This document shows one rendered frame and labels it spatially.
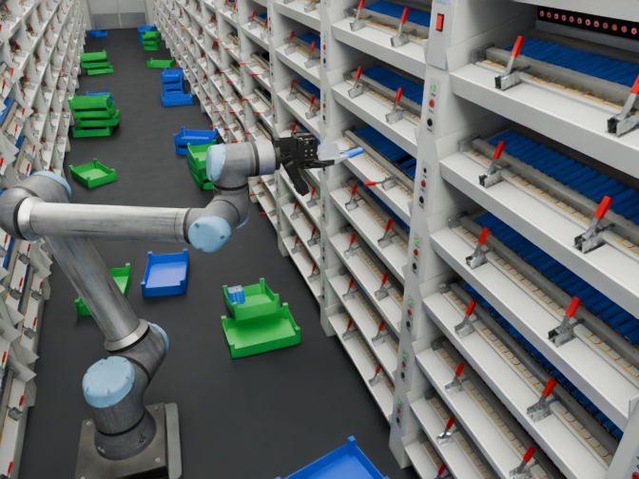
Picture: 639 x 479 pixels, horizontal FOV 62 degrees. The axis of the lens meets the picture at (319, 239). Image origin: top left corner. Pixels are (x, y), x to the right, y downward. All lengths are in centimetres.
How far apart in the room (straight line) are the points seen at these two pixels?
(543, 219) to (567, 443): 43
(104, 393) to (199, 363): 66
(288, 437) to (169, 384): 54
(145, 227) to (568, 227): 93
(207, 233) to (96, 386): 66
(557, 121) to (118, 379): 135
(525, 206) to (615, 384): 34
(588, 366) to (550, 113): 43
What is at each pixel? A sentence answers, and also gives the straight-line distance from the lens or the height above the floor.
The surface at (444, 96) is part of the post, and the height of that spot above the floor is 123.
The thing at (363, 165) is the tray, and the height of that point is 89.
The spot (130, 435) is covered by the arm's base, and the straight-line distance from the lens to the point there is 184.
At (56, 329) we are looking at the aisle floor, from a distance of 267.
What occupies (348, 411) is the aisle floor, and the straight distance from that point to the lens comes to 206.
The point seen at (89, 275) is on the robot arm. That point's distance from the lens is 173.
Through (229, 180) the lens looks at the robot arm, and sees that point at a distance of 137.
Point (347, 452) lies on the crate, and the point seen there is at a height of 1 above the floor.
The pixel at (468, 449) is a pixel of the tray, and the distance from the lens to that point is 159.
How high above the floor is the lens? 153
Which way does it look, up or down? 30 degrees down
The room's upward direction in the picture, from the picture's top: straight up
